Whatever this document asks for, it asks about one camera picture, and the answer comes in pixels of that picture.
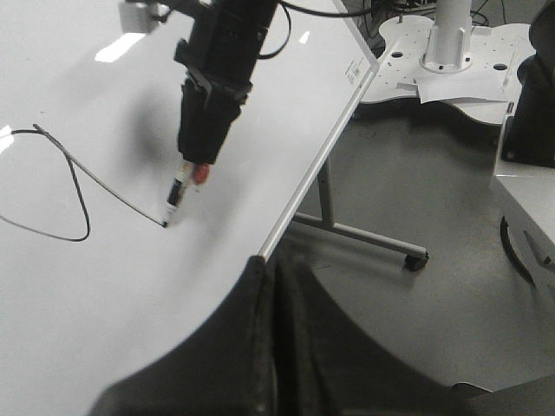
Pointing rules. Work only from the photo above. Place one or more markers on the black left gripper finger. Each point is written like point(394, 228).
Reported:
point(209, 105)

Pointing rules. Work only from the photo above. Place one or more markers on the whiteboard marker pen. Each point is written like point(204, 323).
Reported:
point(189, 174)

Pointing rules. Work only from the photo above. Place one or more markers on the white whiteboard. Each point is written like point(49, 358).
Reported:
point(92, 288)

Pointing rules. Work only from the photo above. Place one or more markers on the whiteboard stand metal leg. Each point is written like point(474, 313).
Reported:
point(416, 257)

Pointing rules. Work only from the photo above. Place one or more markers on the white paper sheet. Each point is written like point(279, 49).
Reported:
point(482, 84)

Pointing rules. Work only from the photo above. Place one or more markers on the black fabric cover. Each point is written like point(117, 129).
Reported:
point(280, 345)

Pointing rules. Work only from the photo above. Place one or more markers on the white cabinet box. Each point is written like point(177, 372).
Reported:
point(525, 194)

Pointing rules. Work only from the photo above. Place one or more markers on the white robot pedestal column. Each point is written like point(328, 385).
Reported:
point(448, 49)

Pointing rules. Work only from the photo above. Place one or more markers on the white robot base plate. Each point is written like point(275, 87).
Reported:
point(502, 48)

